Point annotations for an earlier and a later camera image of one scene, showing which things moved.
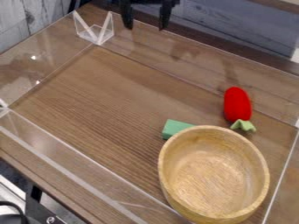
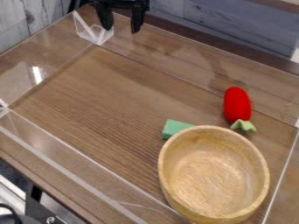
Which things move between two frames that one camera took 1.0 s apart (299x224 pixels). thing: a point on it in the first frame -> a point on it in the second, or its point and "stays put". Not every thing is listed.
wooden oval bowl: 214,173 stays put
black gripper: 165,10 -> 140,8
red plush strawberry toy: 238,106 stays put
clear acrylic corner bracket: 96,34 stays put
